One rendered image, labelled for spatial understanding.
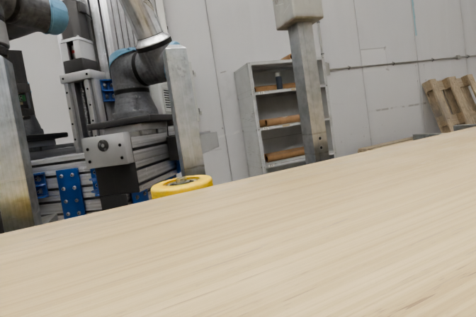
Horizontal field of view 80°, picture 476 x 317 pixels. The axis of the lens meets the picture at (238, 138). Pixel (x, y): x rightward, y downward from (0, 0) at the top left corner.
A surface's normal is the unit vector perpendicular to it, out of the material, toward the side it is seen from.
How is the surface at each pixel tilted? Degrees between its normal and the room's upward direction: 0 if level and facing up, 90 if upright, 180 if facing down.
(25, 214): 90
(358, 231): 0
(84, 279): 0
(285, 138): 90
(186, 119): 90
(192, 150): 90
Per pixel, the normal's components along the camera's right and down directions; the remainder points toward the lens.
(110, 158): -0.19, 0.08
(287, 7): -0.92, 0.15
